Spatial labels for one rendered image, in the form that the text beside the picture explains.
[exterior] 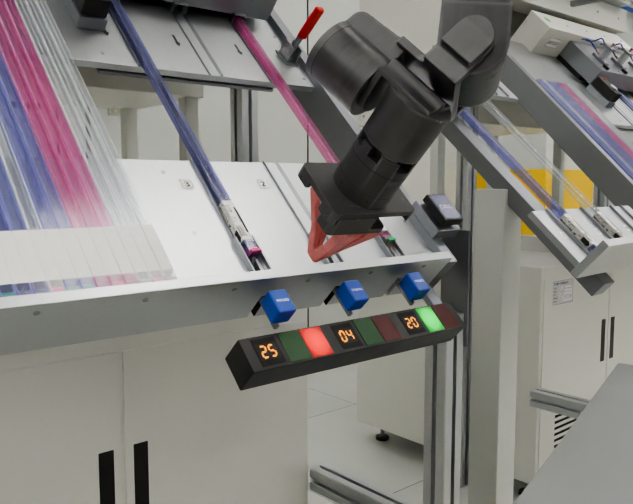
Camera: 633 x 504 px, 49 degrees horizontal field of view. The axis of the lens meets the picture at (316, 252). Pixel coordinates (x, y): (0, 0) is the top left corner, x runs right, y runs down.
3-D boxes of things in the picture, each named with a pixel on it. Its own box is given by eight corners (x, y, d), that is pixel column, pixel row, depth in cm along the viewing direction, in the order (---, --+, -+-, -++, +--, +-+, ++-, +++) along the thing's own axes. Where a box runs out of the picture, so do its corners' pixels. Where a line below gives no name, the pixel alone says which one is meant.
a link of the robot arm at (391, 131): (438, 116, 54) (469, 106, 58) (377, 60, 55) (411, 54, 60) (392, 180, 58) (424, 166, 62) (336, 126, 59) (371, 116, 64)
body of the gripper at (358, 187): (292, 176, 63) (330, 114, 58) (372, 176, 69) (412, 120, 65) (326, 229, 60) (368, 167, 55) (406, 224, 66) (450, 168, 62)
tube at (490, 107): (632, 253, 106) (637, 248, 105) (628, 253, 105) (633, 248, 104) (437, 56, 129) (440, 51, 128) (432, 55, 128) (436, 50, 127)
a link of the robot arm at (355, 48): (507, 31, 54) (495, 80, 62) (403, -56, 57) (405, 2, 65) (396, 136, 53) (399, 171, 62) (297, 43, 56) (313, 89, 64)
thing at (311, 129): (390, 246, 92) (396, 239, 91) (383, 247, 91) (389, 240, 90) (235, 18, 115) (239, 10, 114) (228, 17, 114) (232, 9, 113)
